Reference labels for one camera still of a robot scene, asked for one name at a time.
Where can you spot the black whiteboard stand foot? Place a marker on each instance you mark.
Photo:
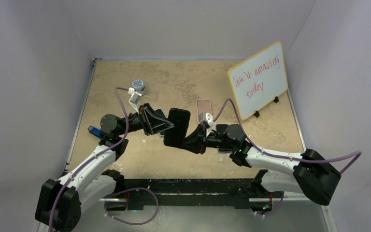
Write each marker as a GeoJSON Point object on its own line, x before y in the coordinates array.
{"type": "Point", "coordinates": [256, 113]}

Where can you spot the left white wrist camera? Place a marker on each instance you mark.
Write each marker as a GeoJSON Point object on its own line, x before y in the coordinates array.
{"type": "Point", "coordinates": [134, 100]}

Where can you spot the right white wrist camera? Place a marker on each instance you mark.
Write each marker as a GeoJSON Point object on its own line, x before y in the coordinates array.
{"type": "Point", "coordinates": [207, 122]}

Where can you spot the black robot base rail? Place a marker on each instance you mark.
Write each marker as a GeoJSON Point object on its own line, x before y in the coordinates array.
{"type": "Point", "coordinates": [239, 193]}

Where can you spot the blue black stapler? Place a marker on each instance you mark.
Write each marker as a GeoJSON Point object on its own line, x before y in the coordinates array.
{"type": "Point", "coordinates": [95, 132]}

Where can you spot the pink phone case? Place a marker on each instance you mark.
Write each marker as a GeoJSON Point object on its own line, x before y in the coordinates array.
{"type": "Point", "coordinates": [203, 106]}

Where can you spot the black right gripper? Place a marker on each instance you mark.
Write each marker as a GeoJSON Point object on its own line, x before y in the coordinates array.
{"type": "Point", "coordinates": [196, 140]}

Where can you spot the phone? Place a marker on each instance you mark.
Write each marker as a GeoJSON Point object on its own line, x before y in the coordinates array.
{"type": "Point", "coordinates": [161, 125]}
{"type": "Point", "coordinates": [175, 136]}

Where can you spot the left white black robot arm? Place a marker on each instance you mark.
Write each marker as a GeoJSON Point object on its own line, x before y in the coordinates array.
{"type": "Point", "coordinates": [60, 202]}

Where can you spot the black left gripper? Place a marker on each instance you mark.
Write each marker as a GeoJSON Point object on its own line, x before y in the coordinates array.
{"type": "Point", "coordinates": [151, 123]}

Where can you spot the white blue lidded jar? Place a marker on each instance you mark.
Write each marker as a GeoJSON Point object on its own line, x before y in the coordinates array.
{"type": "Point", "coordinates": [139, 86]}

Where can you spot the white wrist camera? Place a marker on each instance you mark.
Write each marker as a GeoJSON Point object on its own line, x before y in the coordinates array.
{"type": "Point", "coordinates": [134, 100]}
{"type": "Point", "coordinates": [207, 122]}

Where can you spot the yellow framed whiteboard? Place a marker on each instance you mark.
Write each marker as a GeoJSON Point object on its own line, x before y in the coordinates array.
{"type": "Point", "coordinates": [257, 80]}

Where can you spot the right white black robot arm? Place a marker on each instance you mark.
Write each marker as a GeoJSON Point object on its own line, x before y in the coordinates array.
{"type": "Point", "coordinates": [307, 173]}

